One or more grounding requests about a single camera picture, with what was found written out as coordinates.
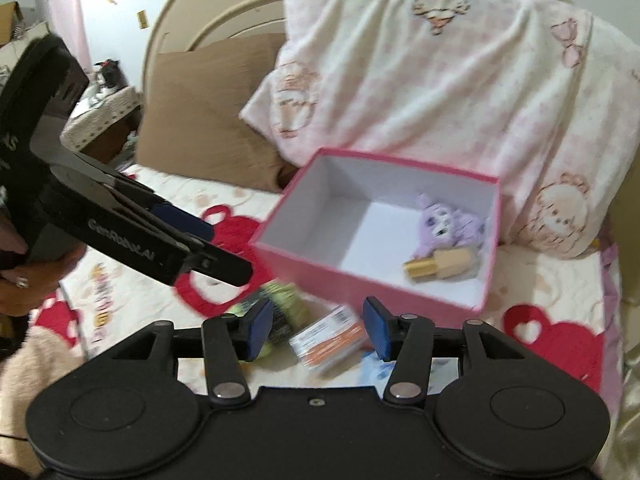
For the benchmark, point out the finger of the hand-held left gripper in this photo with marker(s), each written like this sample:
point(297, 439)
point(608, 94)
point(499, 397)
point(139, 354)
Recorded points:
point(225, 265)
point(185, 222)

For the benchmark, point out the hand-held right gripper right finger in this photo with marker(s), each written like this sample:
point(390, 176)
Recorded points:
point(377, 327)

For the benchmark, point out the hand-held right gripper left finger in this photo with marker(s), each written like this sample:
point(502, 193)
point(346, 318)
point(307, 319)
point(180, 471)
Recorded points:
point(257, 327)

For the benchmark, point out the green yarn ball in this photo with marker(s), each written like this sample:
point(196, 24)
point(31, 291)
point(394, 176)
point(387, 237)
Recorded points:
point(286, 305)

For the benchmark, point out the white blue tissue packet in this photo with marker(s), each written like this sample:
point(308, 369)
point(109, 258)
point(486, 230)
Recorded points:
point(375, 369)

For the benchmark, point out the clear floss box orange label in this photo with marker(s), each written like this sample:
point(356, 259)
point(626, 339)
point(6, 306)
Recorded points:
point(325, 342)

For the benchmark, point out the pink cardboard box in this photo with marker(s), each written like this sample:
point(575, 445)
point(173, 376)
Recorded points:
point(310, 270)

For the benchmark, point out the person's left hand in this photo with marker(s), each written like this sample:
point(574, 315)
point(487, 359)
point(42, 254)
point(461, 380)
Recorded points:
point(30, 285)

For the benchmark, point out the wooden nightstand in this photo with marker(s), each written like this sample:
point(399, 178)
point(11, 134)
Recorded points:
point(117, 142)

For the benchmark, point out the beige bottle with gold cap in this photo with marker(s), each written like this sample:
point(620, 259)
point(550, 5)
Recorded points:
point(445, 262)

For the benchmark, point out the brown pillow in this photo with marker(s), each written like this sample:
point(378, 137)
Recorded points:
point(200, 110)

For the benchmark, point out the small black object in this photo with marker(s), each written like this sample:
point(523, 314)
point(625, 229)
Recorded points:
point(110, 75)

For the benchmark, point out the purple plush toy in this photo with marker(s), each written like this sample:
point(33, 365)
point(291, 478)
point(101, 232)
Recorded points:
point(450, 222)

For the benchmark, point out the pink hanging cloth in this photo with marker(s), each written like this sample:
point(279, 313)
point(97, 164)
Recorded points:
point(70, 10)

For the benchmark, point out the fluffy beige blanket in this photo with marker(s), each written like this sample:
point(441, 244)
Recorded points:
point(40, 347)

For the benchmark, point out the red heart printed bed sheet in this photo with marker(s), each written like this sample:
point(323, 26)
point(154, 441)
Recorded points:
point(550, 285)

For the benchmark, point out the beige bed headboard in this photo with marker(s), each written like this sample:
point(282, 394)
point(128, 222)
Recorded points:
point(200, 0)

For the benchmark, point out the pink printed blanket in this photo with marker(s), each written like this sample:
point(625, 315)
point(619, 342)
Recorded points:
point(425, 85)

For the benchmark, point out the wall switch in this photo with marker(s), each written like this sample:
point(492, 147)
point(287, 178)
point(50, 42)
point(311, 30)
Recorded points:
point(143, 20)

